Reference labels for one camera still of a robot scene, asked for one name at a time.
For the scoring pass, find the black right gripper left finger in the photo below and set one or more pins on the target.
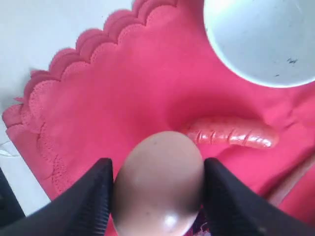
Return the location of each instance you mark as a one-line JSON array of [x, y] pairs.
[[82, 210]]

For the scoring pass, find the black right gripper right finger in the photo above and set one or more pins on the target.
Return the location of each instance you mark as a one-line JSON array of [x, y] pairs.
[[232, 209]]

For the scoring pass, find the brown egg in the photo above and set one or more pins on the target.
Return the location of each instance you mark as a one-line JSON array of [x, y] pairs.
[[158, 190]]

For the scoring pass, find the red toy sausage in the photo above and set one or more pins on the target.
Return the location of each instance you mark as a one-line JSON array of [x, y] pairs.
[[231, 131]]

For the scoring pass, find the red scalloped tablecloth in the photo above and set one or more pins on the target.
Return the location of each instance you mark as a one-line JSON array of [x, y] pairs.
[[152, 69]]

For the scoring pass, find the white ceramic bowl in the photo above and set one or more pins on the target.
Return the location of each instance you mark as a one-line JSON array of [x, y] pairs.
[[266, 42]]

